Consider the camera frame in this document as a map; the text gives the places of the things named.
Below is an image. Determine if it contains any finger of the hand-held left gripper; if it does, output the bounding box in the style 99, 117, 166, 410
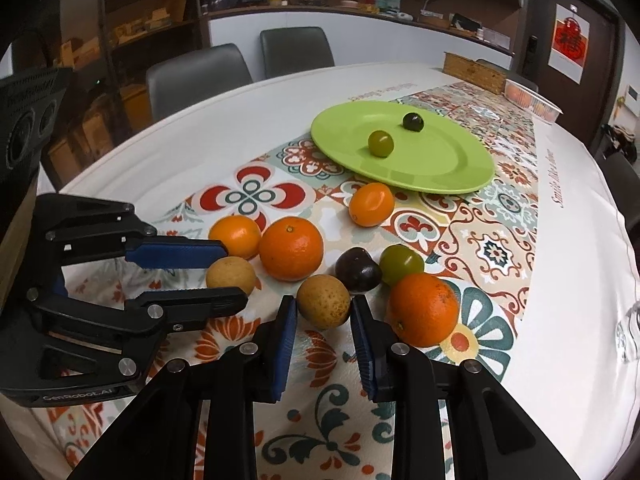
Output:
32, 195, 229, 272
15, 286, 249, 378

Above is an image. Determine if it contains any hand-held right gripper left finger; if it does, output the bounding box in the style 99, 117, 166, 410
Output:
65, 295, 299, 480

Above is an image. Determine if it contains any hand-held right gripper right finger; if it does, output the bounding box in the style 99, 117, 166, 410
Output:
350, 296, 583, 480

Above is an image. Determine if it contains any brown longan fruit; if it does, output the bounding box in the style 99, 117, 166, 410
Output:
206, 256, 257, 297
296, 275, 351, 331

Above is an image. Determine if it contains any small orange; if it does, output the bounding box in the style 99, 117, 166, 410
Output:
208, 216, 262, 260
348, 182, 396, 227

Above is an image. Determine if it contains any large orange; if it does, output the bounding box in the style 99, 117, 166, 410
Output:
258, 216, 325, 282
386, 273, 460, 348

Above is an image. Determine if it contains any green plum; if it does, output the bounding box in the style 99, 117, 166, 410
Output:
368, 130, 395, 159
379, 243, 426, 286

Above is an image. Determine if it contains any green plate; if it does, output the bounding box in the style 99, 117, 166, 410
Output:
310, 101, 496, 195

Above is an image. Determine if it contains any dark wooden shelf unit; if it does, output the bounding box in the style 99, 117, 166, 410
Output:
50, 0, 206, 126

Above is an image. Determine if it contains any white patterned tablecloth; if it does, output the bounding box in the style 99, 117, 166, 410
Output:
30, 62, 640, 480

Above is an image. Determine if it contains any clear water bottle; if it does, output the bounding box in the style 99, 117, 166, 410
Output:
616, 302, 640, 363

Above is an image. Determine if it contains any wicker box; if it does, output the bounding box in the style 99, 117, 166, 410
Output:
442, 51, 508, 95

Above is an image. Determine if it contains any clear plastic basket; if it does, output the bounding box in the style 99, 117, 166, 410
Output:
504, 78, 562, 125

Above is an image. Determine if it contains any red and white door poster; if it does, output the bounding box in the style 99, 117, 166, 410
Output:
547, 3, 592, 85

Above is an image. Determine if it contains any brown door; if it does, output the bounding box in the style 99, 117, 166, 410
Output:
517, 0, 626, 151

